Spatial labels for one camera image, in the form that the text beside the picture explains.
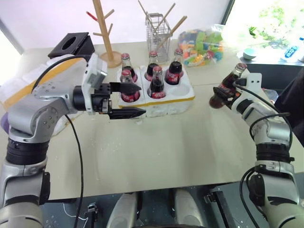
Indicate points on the bag of colourful toy blocks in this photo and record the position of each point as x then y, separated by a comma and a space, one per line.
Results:
202, 47

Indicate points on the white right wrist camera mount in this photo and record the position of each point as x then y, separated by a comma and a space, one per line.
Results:
253, 82

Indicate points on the black table clamp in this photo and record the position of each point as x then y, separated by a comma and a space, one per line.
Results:
91, 210
213, 197

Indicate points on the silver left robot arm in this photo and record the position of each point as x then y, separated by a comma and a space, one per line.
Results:
35, 111

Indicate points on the white box with yellow tape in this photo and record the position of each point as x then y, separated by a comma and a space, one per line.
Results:
69, 64

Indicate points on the white foam bottle crate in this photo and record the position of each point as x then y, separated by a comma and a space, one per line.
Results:
180, 93

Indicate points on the white bottle with blue label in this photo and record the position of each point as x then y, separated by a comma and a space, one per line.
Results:
293, 50

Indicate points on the grey rounded shell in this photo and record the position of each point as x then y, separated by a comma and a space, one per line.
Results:
187, 209
124, 211

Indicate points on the glass cola bottle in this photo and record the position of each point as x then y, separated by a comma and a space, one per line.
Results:
127, 82
152, 65
228, 82
126, 63
175, 70
157, 83

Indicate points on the wooden mug tree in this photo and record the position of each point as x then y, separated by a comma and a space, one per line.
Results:
105, 35

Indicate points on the person in dark clothing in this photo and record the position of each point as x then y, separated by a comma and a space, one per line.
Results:
293, 95

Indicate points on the purple cloth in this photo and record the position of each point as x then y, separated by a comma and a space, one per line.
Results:
3, 122

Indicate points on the wooden chopstick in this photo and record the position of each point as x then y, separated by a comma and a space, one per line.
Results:
168, 13
146, 13
177, 25

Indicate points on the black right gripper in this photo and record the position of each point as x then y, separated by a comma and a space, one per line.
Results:
232, 97

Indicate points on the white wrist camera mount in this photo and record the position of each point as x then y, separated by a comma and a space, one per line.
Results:
93, 71
253, 82

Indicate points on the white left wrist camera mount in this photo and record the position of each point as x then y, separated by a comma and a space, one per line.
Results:
93, 71

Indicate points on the black tissue box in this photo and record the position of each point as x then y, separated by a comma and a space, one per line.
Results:
80, 42

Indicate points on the small teal bowl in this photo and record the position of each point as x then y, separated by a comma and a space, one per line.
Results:
249, 54

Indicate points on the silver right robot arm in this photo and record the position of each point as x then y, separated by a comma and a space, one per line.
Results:
273, 133

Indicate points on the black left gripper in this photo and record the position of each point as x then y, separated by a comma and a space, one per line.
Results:
102, 97

